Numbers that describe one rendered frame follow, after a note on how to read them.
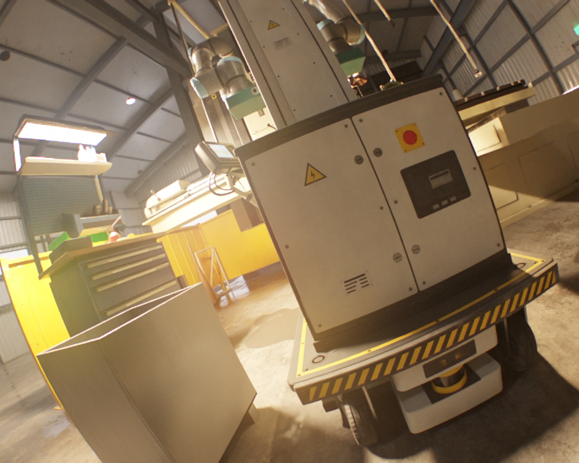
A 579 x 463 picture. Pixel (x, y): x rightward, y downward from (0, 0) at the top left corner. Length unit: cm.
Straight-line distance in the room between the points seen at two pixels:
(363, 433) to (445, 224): 54
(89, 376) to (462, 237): 98
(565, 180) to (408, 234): 235
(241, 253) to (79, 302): 350
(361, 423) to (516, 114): 110
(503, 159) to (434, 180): 182
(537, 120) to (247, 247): 438
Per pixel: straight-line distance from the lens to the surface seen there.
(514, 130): 116
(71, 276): 181
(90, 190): 265
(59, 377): 99
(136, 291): 192
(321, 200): 64
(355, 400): 76
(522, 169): 257
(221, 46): 182
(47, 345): 274
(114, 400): 80
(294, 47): 128
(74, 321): 197
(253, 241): 478
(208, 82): 143
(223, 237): 497
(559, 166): 285
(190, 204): 275
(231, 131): 306
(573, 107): 142
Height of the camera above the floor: 63
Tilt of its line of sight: 1 degrees down
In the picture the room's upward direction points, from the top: 22 degrees counter-clockwise
